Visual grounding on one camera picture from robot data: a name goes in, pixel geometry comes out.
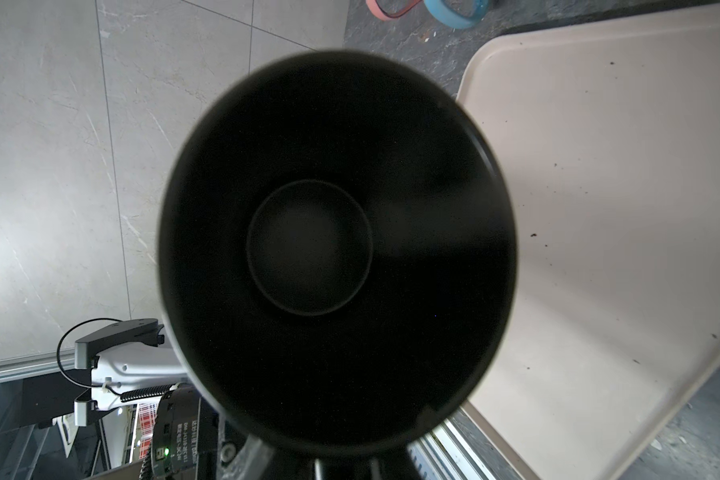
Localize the black mug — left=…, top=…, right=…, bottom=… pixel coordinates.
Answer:
left=158, top=50, right=518, bottom=479

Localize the pink mug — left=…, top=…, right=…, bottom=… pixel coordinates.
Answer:
left=365, top=0, right=421, bottom=21

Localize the blue butterfly mug yellow inside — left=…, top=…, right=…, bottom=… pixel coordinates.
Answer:
left=424, top=0, right=490, bottom=30

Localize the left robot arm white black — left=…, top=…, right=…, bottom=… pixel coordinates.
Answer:
left=59, top=317, right=219, bottom=479

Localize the beige plastic tray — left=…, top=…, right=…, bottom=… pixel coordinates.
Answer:
left=458, top=3, right=720, bottom=479

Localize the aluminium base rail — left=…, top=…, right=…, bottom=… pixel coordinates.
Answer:
left=407, top=420, right=495, bottom=480

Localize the aluminium frame rail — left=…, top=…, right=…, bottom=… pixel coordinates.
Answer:
left=0, top=352, right=59, bottom=384

